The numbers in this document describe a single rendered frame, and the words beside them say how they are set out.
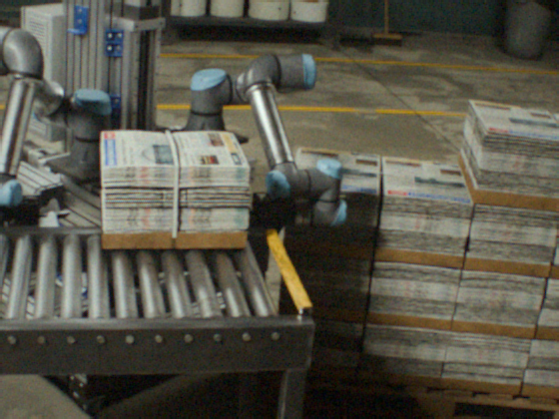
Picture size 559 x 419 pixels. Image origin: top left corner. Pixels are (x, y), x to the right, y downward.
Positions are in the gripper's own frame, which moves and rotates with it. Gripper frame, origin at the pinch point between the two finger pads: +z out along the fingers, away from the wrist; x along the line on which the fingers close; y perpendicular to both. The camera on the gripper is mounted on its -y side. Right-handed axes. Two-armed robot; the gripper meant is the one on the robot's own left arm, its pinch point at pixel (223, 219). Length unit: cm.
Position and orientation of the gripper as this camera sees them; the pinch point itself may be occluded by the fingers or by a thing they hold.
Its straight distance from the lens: 248.5
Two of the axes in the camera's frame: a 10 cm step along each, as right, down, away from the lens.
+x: 2.0, 3.8, -9.0
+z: -9.8, 0.0, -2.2
